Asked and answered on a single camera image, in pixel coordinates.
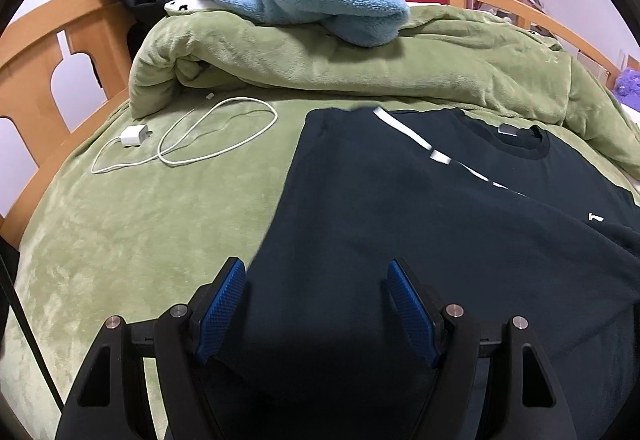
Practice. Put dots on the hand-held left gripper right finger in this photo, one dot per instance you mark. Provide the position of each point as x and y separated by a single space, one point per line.
410 310

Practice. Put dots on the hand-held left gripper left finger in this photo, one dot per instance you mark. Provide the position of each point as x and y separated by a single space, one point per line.
222 310

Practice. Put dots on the dark navy sweatshirt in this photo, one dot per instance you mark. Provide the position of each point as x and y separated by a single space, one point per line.
375 220

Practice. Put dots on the green plush bed sheet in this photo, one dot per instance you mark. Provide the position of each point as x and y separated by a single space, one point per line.
125 240

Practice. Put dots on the green plush quilt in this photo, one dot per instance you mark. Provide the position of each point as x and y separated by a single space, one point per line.
350 74

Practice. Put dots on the white pillow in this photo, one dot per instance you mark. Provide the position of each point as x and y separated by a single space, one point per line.
187 3

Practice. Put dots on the purple plush toy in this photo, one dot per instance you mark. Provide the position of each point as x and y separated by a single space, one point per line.
629 87

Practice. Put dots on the wooden bed frame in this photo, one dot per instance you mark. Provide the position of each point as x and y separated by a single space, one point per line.
35 64

